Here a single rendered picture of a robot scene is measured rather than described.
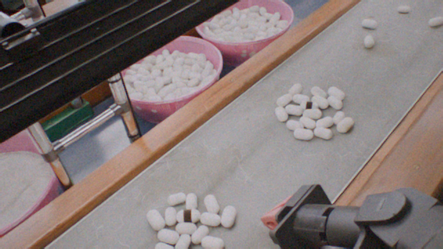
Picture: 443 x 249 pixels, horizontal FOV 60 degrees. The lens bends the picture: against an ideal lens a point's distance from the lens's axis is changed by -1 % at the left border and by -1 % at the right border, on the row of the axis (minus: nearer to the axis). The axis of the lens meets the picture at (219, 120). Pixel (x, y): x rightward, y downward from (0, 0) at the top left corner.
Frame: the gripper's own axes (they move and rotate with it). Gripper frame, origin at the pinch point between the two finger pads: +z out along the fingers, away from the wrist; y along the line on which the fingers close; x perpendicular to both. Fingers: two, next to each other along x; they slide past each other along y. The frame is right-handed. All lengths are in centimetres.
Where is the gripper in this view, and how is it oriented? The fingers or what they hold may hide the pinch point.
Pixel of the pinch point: (266, 220)
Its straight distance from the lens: 60.4
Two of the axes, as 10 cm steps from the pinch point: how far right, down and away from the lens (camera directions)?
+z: -5.1, 1.5, 8.5
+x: 5.3, 8.3, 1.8
